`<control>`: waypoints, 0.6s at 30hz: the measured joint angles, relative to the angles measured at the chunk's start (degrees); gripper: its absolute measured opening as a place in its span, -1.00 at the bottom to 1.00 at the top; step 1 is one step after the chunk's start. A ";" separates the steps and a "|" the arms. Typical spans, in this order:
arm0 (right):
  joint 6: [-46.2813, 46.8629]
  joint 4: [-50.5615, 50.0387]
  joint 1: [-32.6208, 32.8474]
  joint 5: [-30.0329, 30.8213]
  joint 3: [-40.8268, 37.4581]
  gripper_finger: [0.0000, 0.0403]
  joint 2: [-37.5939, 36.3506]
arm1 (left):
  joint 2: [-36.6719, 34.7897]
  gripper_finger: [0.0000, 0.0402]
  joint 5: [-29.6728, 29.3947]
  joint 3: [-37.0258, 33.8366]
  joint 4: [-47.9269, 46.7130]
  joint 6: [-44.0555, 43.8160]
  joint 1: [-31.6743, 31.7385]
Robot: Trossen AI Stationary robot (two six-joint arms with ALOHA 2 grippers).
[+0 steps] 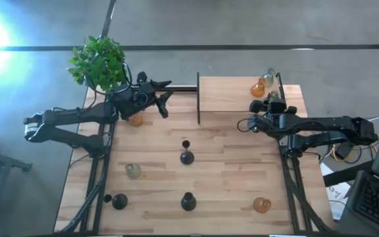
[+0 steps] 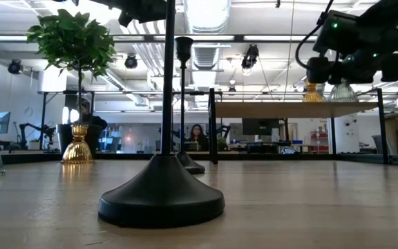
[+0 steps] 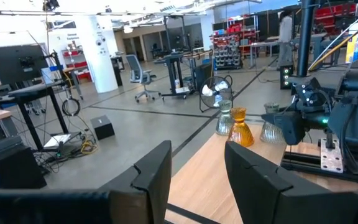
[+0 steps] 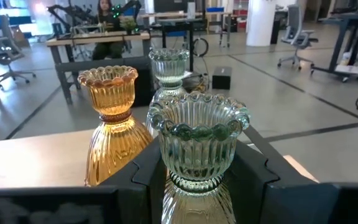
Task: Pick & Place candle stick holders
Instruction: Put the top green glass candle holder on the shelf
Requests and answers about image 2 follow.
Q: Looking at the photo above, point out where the tall black candlestick holder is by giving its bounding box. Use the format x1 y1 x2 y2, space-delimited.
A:
97 0 226 230

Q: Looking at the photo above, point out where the black ceiling spotlight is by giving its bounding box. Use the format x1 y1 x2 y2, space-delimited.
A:
240 44 260 70
124 53 138 70
7 59 23 75

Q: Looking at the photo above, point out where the black ceiling light rail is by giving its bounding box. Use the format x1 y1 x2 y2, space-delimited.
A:
0 33 324 44

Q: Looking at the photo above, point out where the person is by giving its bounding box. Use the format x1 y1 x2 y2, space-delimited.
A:
79 98 109 139
187 123 209 152

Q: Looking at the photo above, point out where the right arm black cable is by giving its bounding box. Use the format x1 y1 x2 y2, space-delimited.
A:
294 0 335 71

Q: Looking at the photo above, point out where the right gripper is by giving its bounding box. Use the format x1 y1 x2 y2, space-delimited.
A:
305 10 398 84

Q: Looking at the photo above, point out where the black display screen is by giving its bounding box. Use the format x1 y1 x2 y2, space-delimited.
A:
242 118 282 136

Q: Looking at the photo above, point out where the amber ribbed glass candle holder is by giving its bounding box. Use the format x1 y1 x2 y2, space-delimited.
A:
60 124 95 165
302 80 325 103

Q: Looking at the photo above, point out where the red storage rack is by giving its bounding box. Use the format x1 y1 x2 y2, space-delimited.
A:
310 130 330 153

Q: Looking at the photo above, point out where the black metal gantry frame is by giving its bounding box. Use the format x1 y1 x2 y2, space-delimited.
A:
38 89 383 152

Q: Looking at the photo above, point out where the green potted plant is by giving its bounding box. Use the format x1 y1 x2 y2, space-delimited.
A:
26 8 117 157

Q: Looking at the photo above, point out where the silver ventilation duct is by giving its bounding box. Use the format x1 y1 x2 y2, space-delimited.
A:
184 0 231 70

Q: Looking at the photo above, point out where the medium black candlestick holder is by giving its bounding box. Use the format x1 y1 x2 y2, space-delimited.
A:
174 36 206 176

